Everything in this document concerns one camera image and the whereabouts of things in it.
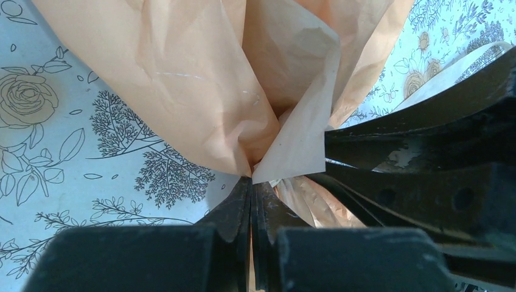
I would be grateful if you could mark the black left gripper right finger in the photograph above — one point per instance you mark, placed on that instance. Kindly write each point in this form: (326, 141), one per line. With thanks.
(290, 255)

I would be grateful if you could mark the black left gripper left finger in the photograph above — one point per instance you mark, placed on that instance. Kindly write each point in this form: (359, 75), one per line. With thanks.
(210, 255)

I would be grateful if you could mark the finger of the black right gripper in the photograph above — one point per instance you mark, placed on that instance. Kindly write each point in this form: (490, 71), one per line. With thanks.
(469, 213)
(471, 123)

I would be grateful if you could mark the orange paper bouquet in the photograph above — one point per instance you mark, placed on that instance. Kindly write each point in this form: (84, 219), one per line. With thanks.
(242, 87)

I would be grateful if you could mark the floral patterned table mat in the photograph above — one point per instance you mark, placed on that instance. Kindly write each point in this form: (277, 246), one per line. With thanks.
(82, 158)

